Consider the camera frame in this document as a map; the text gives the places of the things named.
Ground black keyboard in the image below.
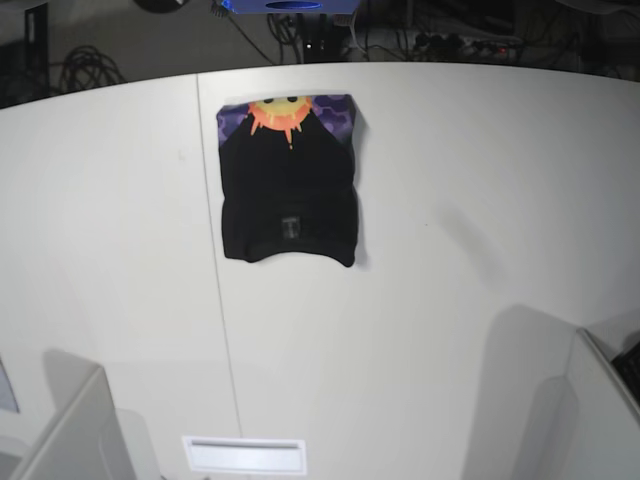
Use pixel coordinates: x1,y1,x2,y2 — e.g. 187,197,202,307
612,344,640,401

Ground grey partition left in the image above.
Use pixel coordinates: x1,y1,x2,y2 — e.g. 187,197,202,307
1,350,136,479

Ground black T-shirt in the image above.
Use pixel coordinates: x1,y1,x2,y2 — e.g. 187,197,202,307
216,94,359,268

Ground grey partition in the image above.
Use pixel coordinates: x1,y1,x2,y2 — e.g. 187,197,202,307
1,350,136,479
512,329,639,479

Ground grey partition right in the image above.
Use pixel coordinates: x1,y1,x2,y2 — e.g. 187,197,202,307
512,329,639,479

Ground white power strip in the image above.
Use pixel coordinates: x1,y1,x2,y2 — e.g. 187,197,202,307
344,29,521,59

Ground blue box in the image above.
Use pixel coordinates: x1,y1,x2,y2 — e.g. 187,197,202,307
218,0,361,15

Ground coiled black cables on floor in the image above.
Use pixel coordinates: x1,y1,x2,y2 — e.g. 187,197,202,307
49,44,126,96

